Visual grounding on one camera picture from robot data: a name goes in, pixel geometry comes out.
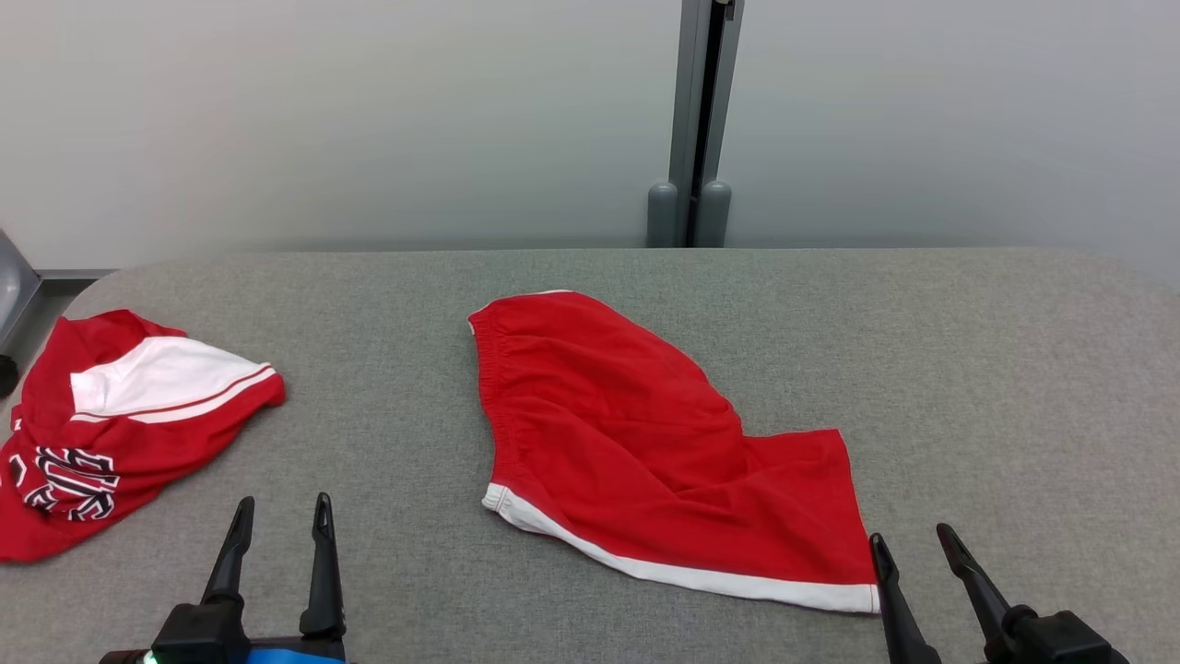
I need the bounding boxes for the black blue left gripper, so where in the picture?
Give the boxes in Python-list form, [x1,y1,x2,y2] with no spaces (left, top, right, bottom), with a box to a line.
[100,492,349,664]

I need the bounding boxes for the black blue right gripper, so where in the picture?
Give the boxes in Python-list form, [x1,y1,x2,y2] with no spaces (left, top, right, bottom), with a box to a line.
[868,523,1130,664]

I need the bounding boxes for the red shorts with white trim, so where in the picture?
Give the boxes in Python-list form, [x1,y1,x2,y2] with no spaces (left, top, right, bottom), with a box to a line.
[467,290,882,615]

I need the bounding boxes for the red white jersey shirt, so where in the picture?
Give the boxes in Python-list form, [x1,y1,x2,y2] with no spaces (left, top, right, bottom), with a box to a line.
[0,309,287,564]

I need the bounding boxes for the grey metal partition post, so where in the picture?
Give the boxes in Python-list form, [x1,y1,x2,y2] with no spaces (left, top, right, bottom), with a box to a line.
[0,231,42,347]
[645,0,746,248]

